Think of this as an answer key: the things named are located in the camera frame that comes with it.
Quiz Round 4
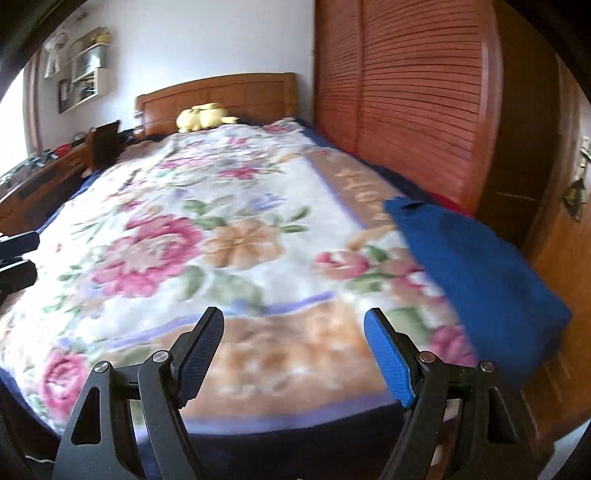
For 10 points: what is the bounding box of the wooden headboard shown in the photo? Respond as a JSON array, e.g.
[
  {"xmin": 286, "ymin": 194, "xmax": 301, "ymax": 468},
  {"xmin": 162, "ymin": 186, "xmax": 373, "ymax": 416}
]
[{"xmin": 135, "ymin": 72, "xmax": 298, "ymax": 135}]

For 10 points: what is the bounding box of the wooden chair with black garment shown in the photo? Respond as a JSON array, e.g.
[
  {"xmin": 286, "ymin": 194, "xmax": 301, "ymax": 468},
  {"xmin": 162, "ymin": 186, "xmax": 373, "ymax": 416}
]
[{"xmin": 85, "ymin": 120, "xmax": 121, "ymax": 171}]

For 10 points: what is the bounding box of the metal door handle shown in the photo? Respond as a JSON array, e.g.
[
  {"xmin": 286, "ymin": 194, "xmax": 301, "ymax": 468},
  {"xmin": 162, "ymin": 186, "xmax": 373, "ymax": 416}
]
[{"xmin": 577, "ymin": 136, "xmax": 591, "ymax": 180}]

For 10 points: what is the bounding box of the red bowl on desk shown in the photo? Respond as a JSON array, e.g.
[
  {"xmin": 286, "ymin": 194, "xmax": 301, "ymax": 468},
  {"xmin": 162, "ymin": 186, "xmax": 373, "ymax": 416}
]
[{"xmin": 53, "ymin": 143, "xmax": 71, "ymax": 158}]

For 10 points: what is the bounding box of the wooden door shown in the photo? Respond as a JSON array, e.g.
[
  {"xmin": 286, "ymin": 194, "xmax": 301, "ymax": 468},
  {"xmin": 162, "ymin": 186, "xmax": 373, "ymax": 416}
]
[{"xmin": 522, "ymin": 61, "xmax": 590, "ymax": 443}]

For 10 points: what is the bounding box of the floral bed blanket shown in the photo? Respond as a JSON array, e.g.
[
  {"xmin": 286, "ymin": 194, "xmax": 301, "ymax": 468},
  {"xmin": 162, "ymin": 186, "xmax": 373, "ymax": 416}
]
[{"xmin": 0, "ymin": 117, "xmax": 479, "ymax": 437}]

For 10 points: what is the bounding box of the louvered wooden wardrobe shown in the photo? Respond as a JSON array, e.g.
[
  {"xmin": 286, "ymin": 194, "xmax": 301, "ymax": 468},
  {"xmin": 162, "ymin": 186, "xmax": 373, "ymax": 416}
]
[{"xmin": 314, "ymin": 1, "xmax": 503, "ymax": 212}]

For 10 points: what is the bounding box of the blue suit jacket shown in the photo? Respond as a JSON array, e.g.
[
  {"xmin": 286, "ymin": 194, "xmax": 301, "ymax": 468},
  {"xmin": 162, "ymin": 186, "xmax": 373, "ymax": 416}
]
[{"xmin": 385, "ymin": 197, "xmax": 572, "ymax": 390}]

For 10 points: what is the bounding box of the white wall shelf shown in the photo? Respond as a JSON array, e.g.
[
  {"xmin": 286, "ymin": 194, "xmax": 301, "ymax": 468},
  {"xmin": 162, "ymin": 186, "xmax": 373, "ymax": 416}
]
[{"xmin": 58, "ymin": 27, "xmax": 110, "ymax": 114}]

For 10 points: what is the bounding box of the wooden desk cabinet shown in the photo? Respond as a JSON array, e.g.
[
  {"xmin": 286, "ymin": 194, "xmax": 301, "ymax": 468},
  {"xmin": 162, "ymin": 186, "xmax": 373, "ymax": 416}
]
[{"xmin": 0, "ymin": 143, "xmax": 92, "ymax": 235}]

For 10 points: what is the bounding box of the black key pouch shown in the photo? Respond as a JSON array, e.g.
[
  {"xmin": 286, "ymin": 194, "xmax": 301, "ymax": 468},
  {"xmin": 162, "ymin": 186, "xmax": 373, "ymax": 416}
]
[{"xmin": 563, "ymin": 178, "xmax": 587, "ymax": 222}]

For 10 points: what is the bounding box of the dark blue bed sheet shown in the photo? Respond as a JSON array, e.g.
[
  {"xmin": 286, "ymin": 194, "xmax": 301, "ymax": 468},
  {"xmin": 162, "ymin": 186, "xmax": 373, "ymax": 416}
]
[{"xmin": 0, "ymin": 117, "xmax": 435, "ymax": 480}]

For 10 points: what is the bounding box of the yellow plush toy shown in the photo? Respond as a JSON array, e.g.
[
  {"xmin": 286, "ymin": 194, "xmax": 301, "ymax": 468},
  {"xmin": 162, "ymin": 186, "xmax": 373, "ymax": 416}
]
[{"xmin": 176, "ymin": 103, "xmax": 238, "ymax": 133}]

